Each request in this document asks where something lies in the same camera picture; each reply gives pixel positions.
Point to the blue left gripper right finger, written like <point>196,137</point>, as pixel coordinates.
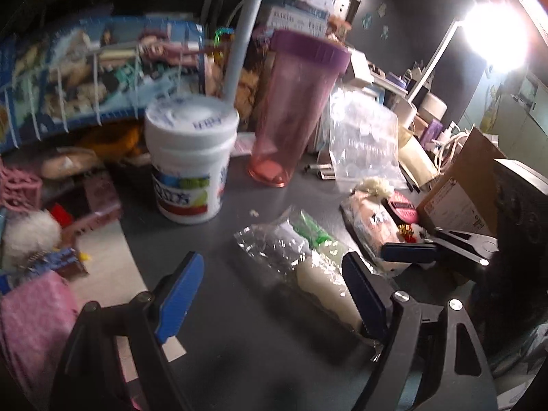
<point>371,295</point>

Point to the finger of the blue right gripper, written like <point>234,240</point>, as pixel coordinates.
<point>409,252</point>

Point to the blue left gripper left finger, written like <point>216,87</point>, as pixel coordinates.
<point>174,295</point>

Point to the pink sock package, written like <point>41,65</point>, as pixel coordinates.
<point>373,227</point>

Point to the white fabric flower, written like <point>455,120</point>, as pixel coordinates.
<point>375,186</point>

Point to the clear packaged soft item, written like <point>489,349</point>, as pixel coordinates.
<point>308,258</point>

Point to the cardboard box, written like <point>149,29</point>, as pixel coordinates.
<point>463,198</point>

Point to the clear plastic zip bag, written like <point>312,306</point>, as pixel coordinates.
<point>363,141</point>

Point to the pink tissue pack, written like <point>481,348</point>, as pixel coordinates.
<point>37,318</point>

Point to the white plastic jar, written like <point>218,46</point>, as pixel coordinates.
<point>190,140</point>

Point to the pink tumbler purple lid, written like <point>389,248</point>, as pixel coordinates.
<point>304,72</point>

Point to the white desk lamp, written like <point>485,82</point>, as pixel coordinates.
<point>496,32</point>

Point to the white wall socket panel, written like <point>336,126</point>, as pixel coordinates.
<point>346,9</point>

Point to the white wire rack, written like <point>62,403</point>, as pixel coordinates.
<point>69,64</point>

